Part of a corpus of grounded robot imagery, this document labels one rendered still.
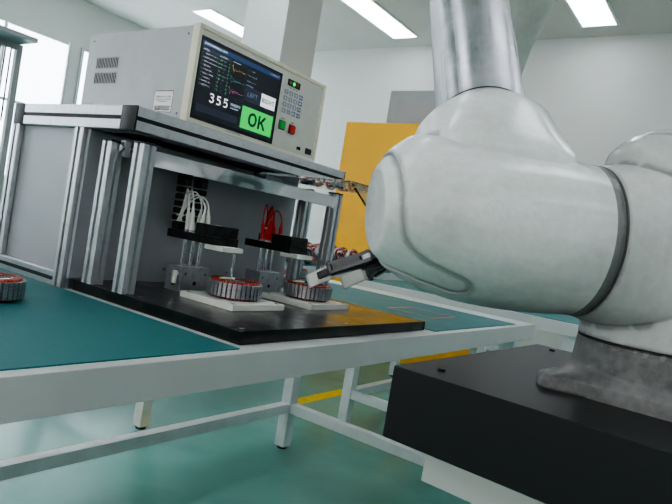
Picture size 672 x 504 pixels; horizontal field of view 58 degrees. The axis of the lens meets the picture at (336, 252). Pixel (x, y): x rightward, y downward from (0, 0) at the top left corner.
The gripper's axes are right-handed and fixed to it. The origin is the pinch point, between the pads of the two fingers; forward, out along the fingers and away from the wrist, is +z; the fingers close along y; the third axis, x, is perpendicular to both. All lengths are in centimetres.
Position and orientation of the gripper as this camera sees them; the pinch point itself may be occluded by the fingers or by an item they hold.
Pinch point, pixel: (329, 280)
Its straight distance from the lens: 138.4
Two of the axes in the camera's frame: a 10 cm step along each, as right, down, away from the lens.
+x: -2.7, -9.3, 2.6
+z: -7.9, 3.6, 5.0
